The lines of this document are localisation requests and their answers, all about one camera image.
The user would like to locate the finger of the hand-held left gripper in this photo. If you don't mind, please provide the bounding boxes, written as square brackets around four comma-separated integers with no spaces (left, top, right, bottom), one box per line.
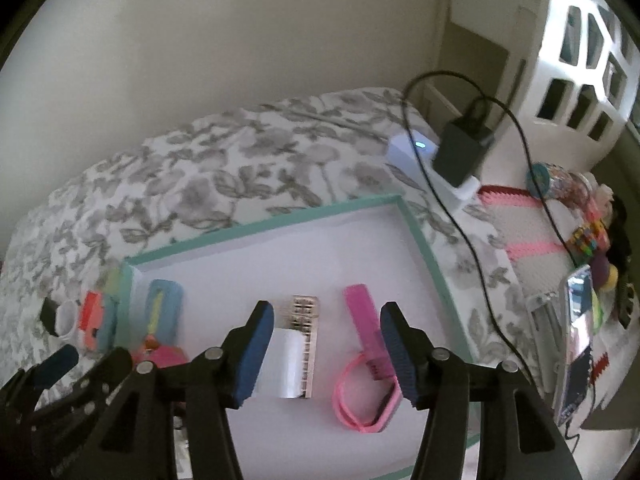
[75,348,134,412]
[29,344,81,392]

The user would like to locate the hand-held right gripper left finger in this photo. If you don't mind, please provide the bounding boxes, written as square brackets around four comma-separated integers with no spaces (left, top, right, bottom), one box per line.
[97,300,276,480]

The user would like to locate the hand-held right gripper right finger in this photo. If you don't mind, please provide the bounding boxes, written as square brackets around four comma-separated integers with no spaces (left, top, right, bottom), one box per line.
[380,302,584,480]

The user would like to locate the white cylinder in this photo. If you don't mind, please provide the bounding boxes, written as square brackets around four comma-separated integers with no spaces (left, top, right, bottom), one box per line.
[250,329,307,399]

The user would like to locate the pink comb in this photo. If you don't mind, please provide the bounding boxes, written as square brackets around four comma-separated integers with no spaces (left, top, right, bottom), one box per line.
[343,283,397,382]

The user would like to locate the pink doll toy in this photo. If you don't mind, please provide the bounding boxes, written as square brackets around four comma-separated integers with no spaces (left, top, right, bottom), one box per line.
[131,337,189,370]

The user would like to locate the gold patterned bar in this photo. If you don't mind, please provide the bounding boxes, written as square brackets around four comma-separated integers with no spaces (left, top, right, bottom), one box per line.
[290,294,322,402]

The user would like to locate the pink rubber band bracelet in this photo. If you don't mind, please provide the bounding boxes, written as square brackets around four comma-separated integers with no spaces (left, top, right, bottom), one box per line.
[332,352,402,434]

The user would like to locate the blue toy knife orange handle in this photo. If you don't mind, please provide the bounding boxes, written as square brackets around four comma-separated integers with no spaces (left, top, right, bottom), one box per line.
[142,279,186,357]

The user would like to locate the teal rimmed white tray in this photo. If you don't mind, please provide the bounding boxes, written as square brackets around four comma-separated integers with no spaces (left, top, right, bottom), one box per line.
[116,194,484,480]

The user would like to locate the pink and blue toy knife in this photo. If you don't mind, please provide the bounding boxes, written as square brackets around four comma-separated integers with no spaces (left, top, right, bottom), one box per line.
[76,264,127,354]

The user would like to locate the clear plastic case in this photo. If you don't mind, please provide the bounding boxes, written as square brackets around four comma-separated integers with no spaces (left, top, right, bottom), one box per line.
[524,291,567,387]

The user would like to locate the shiny foil packet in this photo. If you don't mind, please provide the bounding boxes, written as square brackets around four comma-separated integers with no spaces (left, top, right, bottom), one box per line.
[551,264,599,422]

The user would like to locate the white and pink crochet mat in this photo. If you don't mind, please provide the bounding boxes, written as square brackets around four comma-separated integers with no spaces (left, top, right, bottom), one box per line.
[476,184,640,432]

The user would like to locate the grey floral blanket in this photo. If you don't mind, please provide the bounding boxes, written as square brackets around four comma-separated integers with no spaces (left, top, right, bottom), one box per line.
[0,87,551,480]

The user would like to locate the white power strip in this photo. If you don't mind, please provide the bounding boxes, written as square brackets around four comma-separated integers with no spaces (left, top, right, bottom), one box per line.
[387,130,484,212]

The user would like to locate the purple pompom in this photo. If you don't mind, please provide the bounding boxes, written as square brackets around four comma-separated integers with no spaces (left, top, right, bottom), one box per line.
[591,254,614,282]

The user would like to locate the bead jar teal lid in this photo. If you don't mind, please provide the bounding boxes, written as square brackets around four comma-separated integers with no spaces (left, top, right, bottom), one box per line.
[526,162,599,209]

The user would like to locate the white laundry basket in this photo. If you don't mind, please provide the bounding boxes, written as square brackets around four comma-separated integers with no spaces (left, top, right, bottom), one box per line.
[519,0,640,167]

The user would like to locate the white plastic ring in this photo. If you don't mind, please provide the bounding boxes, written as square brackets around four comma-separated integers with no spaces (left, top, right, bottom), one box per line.
[54,301,82,339]

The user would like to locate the black power adapter with cable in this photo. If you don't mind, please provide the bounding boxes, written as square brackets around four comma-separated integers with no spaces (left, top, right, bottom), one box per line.
[402,71,582,457]

